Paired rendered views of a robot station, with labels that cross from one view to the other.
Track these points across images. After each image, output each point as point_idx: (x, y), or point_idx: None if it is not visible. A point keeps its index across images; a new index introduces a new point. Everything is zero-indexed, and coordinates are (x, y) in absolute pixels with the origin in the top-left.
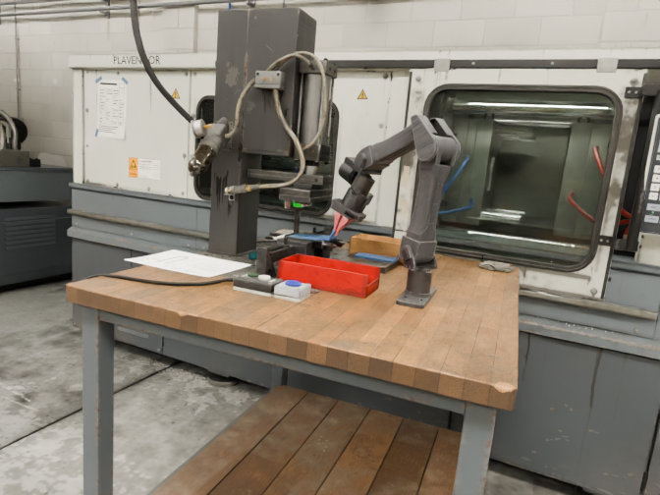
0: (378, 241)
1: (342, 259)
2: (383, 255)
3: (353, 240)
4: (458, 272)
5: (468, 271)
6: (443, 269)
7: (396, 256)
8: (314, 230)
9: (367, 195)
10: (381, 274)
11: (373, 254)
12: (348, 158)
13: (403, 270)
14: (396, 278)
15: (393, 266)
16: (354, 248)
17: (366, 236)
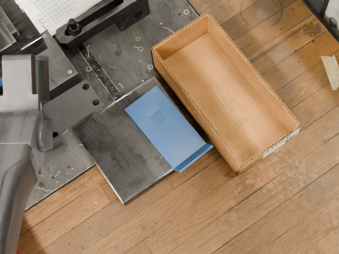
0: (185, 94)
1: (81, 129)
2: (187, 123)
3: (154, 55)
4: (295, 235)
5: (329, 234)
6: (281, 206)
7: (210, 135)
8: (71, 26)
9: (63, 129)
10: (114, 207)
11: (171, 111)
12: (2, 67)
13: (182, 192)
14: (122, 239)
15: (173, 172)
16: (157, 66)
17: (214, 25)
